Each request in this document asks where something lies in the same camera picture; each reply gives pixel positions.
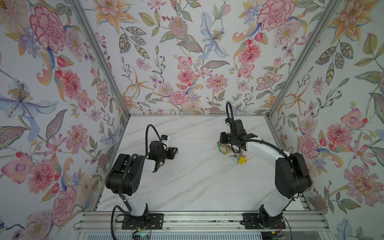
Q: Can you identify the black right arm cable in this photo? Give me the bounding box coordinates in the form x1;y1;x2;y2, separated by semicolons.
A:
224;101;301;199

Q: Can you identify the silver metal keyring with keys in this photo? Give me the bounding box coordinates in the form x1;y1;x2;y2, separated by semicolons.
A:
217;142;247;164

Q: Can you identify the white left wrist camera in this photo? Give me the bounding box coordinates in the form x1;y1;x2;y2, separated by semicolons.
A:
161;135;169;145

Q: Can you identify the green plastic key tag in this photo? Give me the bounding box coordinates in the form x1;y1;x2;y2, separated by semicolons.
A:
218;145;227;155

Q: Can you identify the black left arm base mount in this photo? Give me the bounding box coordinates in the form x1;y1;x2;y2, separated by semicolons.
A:
122;214;164;230

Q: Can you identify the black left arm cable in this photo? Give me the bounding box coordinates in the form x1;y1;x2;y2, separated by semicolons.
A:
144;124;164;157

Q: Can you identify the aluminium corner frame post right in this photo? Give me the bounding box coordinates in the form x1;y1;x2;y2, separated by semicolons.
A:
266;0;339;120

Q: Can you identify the yellow plastic key tag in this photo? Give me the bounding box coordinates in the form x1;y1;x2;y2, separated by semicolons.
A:
238;157;247;165

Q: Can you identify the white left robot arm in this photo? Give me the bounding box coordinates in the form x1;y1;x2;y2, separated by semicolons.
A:
106;140;178;217

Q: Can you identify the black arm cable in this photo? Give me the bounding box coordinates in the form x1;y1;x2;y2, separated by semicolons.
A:
224;101;301;199
144;124;164;157

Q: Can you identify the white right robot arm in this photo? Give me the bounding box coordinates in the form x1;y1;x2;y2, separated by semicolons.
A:
219;117;313;219

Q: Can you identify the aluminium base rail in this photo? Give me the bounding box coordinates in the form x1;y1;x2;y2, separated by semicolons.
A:
74;211;330;234

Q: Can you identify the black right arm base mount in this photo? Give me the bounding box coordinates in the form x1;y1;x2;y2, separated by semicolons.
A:
240;213;286;231

